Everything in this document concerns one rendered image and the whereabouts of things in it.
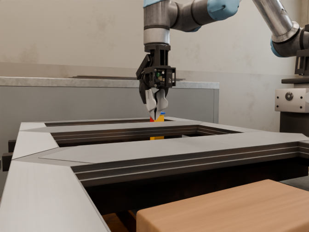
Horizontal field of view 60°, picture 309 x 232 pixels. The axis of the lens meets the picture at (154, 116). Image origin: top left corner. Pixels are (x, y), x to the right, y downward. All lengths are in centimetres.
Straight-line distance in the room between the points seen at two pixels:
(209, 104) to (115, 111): 61
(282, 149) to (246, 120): 356
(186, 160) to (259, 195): 36
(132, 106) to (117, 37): 193
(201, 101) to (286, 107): 63
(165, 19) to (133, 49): 257
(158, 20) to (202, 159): 40
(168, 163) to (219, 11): 41
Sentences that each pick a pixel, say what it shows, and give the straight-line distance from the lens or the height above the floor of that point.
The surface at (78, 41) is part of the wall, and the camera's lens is 319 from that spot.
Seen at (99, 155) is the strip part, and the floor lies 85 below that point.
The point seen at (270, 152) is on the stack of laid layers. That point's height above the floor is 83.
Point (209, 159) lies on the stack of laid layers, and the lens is 58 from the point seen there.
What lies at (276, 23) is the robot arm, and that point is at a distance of 127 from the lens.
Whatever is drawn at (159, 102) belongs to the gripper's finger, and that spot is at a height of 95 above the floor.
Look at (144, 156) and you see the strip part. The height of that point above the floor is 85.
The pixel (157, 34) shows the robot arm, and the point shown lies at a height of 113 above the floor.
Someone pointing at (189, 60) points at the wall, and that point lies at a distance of 368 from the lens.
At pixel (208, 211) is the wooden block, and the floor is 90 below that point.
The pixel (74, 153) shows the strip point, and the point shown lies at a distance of 56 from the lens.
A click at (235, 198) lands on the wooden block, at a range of 19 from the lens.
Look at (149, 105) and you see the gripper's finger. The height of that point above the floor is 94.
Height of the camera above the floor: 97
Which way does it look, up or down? 4 degrees down
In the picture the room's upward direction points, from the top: straight up
